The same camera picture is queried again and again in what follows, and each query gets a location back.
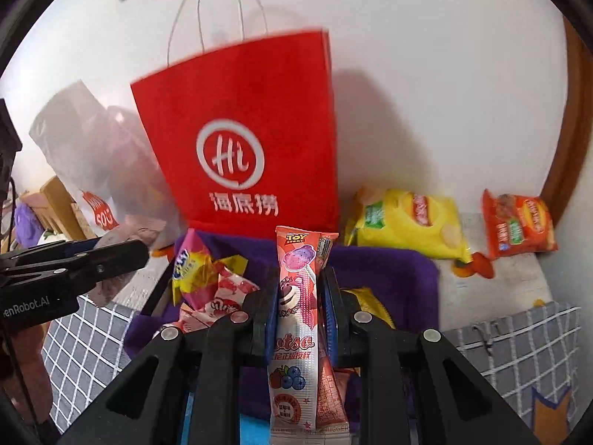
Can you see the purple cloth lined box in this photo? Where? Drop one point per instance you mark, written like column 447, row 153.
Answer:
column 384, row 269

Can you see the red paper bag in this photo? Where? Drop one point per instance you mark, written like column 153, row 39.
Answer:
column 278, row 102

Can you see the wooden headboard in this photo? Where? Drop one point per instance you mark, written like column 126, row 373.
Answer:
column 60, row 204

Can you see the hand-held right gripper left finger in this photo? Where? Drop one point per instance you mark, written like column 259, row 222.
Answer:
column 259, row 320

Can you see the grey checked blanket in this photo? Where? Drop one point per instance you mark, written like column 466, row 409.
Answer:
column 509, row 366

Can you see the strawberry print snack packet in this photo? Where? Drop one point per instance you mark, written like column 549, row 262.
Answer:
column 227, row 287

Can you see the long pink lollipop packet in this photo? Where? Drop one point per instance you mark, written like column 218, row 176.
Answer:
column 294, row 287

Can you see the purple cloth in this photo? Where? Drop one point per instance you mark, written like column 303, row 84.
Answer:
column 25, row 227

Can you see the orange chip bag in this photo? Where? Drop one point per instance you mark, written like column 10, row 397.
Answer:
column 514, row 227

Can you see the person's left forearm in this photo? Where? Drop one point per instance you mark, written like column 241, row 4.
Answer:
column 23, row 366

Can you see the white plastic bag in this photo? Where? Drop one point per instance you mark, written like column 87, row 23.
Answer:
column 92, row 157

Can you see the blue tissue pack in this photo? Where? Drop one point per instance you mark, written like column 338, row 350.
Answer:
column 254, row 432

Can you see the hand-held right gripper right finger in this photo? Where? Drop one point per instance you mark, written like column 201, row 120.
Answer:
column 328, row 315

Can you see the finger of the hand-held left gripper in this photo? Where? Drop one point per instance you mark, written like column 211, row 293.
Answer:
column 55, row 252
column 120, row 259

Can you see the yellow green snack packet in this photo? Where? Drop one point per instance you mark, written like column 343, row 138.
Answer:
column 370, row 303

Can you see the yellow chip bag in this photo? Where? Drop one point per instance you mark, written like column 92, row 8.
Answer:
column 417, row 227

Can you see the yellow pink snack packet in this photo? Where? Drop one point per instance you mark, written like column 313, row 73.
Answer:
column 190, row 264

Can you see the brown wooden door frame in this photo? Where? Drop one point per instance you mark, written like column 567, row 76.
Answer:
column 574, row 148

